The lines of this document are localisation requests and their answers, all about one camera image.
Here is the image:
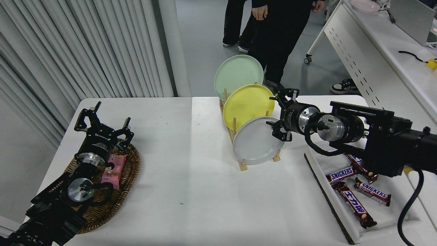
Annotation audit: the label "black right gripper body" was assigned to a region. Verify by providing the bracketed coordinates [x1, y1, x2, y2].
[280, 102, 306, 135]

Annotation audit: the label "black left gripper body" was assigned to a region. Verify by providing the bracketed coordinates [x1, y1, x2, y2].
[77, 125, 118, 159]

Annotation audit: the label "grey plate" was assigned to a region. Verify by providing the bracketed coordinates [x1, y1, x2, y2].
[233, 117, 285, 165]

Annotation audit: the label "yellow plate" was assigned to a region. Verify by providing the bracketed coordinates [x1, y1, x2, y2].
[223, 84, 275, 131]

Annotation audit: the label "wooden plate rack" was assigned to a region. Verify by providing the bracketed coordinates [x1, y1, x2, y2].
[220, 82, 281, 172]

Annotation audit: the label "pale green plate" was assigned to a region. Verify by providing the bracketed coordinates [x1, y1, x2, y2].
[214, 55, 264, 102]

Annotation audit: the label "person's right hand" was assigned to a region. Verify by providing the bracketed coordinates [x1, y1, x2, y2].
[252, 5, 269, 21]

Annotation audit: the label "brown wicker basket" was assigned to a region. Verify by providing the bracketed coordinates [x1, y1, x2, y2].
[63, 138, 141, 234]

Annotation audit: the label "pink snack bar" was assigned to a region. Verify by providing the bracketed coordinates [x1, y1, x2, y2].
[101, 153, 128, 190]

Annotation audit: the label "white tray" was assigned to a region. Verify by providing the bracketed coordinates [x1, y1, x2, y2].
[304, 147, 420, 245]

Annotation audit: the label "black and white sneaker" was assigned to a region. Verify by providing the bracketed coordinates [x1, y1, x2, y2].
[330, 79, 362, 95]

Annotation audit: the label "person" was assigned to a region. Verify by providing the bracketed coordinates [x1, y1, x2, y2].
[248, 0, 325, 93]
[223, 0, 254, 53]

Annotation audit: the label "white vertical blinds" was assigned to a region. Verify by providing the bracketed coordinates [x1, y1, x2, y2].
[0, 0, 175, 151]

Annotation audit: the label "Snickers bar, English print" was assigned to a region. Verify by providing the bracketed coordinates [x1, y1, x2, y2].
[354, 178, 392, 207]
[326, 166, 355, 183]

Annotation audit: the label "Snickers bar, Chinese print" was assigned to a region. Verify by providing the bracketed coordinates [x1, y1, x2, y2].
[345, 154, 378, 185]
[332, 182, 378, 229]

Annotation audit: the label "white desk, perforated panel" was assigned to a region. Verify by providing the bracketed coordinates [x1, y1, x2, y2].
[304, 0, 437, 161]

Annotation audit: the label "pink bowl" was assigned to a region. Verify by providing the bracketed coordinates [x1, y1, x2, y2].
[351, 0, 380, 14]

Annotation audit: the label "grey laptop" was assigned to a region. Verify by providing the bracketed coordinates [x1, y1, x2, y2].
[389, 0, 437, 47]

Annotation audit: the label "white side table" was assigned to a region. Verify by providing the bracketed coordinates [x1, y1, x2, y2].
[408, 169, 437, 233]

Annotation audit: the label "black cable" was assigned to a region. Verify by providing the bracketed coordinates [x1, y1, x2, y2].
[398, 51, 427, 64]
[378, 8, 395, 24]

